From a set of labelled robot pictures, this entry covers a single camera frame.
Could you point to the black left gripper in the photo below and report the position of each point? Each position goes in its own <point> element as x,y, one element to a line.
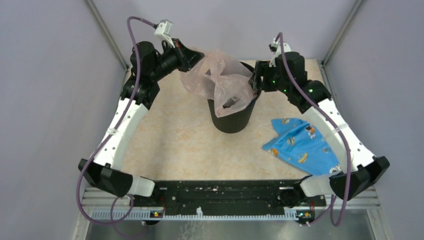
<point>187,58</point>

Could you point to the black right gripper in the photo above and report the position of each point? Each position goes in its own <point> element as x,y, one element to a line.
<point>262,69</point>

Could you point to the translucent pink trash bag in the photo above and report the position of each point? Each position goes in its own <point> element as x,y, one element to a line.
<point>223,79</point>

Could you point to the black plastic trash bin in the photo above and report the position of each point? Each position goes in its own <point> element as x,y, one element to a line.
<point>236,122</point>

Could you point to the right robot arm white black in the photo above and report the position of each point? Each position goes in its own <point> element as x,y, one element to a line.
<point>360,168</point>

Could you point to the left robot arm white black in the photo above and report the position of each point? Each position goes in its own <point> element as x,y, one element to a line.
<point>104,169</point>

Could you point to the blue cartoon printed bag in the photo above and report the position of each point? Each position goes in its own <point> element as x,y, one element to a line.
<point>301,145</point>

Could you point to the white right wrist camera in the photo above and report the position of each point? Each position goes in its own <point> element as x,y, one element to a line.
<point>276,48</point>

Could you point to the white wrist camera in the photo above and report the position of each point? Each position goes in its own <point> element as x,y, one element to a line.
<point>162,31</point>
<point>276,48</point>

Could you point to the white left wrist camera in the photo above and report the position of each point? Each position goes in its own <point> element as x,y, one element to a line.
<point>162,31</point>

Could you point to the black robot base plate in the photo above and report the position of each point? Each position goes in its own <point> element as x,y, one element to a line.
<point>227,197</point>

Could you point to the white slotted cable duct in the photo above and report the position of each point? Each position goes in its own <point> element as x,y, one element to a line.
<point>148,215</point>

